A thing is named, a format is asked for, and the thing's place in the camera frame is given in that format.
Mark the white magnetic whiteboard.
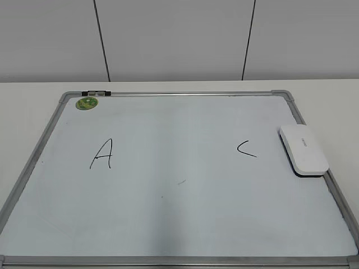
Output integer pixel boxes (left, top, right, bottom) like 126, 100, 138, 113
1, 90, 358, 268

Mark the black hanging clip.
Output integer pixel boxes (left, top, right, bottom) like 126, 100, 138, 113
81, 91, 112, 96

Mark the white whiteboard eraser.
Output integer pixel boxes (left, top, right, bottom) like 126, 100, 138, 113
279, 124, 329, 177

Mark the green round magnet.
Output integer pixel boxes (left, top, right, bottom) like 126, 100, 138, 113
75, 97, 98, 110

